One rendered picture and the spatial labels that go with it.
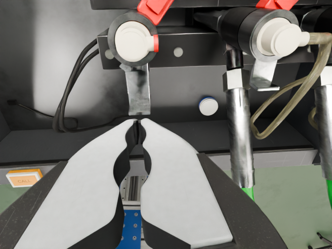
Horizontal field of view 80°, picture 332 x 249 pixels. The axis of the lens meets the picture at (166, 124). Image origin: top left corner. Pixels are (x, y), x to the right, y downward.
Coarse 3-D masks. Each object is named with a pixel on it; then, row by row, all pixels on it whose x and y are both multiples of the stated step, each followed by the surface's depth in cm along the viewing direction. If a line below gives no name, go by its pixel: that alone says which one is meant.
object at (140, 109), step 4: (140, 104) 13; (144, 104) 13; (148, 104) 13; (132, 108) 13; (136, 108) 13; (140, 108) 13; (144, 108) 13; (148, 108) 13; (128, 112) 13; (132, 112) 13; (136, 112) 13; (140, 112) 13; (144, 112) 13; (148, 112) 13
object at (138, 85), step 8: (128, 72) 12; (136, 72) 12; (144, 72) 12; (128, 80) 12; (136, 80) 12; (144, 80) 12; (128, 88) 13; (136, 88) 13; (144, 88) 13; (128, 96) 13; (136, 96) 13; (144, 96) 13; (136, 104) 13
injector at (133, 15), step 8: (120, 16) 10; (128, 16) 10; (136, 16) 10; (144, 16) 10; (112, 24) 10; (120, 24) 10; (144, 24) 11; (152, 24) 11; (112, 32) 11; (152, 32) 11; (112, 40) 11; (112, 48) 11; (120, 56) 11; (152, 56) 11; (128, 64) 12; (136, 64) 12; (144, 64) 12
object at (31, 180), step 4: (8, 172) 34; (12, 172) 34; (16, 172) 34; (20, 172) 34; (40, 172) 35; (16, 176) 34; (20, 176) 34; (24, 176) 34; (28, 176) 34; (32, 176) 34; (40, 176) 35; (12, 180) 34; (16, 180) 34; (20, 180) 34; (24, 180) 34; (28, 180) 34; (32, 180) 34; (36, 180) 34; (16, 184) 35; (20, 184) 35; (24, 184) 35; (28, 184) 35; (32, 184) 35
